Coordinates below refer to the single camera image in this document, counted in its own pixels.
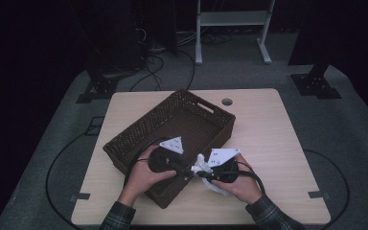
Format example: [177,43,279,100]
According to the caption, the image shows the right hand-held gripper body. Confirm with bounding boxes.
[207,148,242,184]

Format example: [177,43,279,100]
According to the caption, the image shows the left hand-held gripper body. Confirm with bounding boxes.
[147,136,185,173]

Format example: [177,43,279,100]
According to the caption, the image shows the white knitted cloth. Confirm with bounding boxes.
[190,152,234,197]

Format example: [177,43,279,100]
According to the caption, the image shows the brown woven basket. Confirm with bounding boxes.
[103,88,237,210]

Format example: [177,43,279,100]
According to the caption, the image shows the person's right hand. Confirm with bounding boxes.
[211,152,263,205]

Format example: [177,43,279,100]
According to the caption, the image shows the person's left hand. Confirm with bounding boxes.
[118,145,177,207]

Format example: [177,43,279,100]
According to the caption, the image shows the black tape square outline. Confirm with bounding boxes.
[85,116,105,136]

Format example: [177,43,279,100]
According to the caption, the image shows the black tape strip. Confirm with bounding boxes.
[308,190,331,199]
[69,192,91,203]

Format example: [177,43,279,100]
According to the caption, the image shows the black stand base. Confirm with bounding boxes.
[289,61,342,100]
[76,68,120,104]

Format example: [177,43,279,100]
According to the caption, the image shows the white metal stand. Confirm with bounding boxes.
[195,0,276,66]

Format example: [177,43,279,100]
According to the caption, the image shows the right hand-held gripper cable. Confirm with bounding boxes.
[234,161,266,196]

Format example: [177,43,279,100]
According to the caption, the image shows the tangle of black cables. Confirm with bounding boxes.
[128,27,234,93]

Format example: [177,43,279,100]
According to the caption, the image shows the black floor cable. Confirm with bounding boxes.
[302,149,352,230]
[45,131,89,230]

